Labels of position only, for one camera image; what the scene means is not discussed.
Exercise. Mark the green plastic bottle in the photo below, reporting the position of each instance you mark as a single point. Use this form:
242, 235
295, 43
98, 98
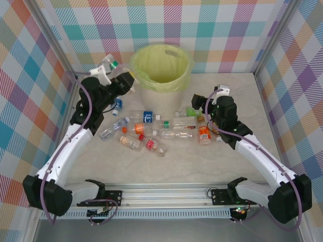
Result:
191, 111

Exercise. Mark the clear bottle brown cap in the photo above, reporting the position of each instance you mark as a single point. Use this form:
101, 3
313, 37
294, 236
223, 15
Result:
200, 118

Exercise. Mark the small bottle blue label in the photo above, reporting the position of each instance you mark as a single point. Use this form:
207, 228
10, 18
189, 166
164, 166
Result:
118, 104

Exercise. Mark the clear bottle green label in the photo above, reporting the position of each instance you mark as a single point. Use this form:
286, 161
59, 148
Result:
180, 123

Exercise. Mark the clear bottle green cap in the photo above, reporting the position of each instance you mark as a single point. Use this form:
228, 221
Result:
109, 61

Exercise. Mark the orange plastic bottle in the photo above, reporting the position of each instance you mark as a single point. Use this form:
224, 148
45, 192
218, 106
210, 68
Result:
204, 136

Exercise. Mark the clear bottle blue label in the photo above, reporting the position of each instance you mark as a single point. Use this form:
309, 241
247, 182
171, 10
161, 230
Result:
147, 117

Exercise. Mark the clear bottle blue print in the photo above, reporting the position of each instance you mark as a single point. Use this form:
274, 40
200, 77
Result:
112, 128

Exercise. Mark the large clear bottle white cap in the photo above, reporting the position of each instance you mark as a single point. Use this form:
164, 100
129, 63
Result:
174, 134

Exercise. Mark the clear bottle orange label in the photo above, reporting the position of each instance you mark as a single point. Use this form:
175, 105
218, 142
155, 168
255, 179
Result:
139, 128

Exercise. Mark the clear bottle peach label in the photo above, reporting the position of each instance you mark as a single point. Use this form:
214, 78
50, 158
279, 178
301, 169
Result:
130, 143

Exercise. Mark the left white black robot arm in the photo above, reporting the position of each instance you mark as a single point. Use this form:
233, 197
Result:
68, 146

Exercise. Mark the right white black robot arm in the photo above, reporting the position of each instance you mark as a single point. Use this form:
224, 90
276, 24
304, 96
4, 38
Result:
260, 156

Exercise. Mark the beige waste bin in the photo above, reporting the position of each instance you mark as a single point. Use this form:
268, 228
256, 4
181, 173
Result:
161, 100

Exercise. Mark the yellow-green bin liner bag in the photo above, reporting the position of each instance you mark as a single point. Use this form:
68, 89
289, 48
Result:
161, 65

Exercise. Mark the clear bottle red label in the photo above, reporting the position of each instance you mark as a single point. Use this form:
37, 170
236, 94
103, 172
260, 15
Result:
151, 144

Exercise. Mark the circuit board yellow connector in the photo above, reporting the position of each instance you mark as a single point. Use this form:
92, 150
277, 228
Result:
239, 211

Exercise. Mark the small black circuit board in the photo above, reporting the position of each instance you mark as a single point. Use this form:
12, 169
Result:
97, 213

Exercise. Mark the aluminium side frame rail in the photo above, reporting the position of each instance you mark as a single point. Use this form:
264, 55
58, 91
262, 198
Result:
72, 90
265, 100

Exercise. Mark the aluminium frame post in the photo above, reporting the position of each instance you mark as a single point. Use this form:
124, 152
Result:
56, 37
275, 37

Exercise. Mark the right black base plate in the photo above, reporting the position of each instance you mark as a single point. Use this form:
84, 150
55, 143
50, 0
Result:
219, 197

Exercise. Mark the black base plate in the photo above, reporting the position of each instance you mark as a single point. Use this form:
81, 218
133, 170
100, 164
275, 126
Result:
219, 197
114, 196

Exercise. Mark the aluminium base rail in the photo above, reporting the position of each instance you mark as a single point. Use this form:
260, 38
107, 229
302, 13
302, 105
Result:
164, 196

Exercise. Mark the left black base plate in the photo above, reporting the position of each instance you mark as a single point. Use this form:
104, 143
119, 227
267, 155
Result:
114, 196

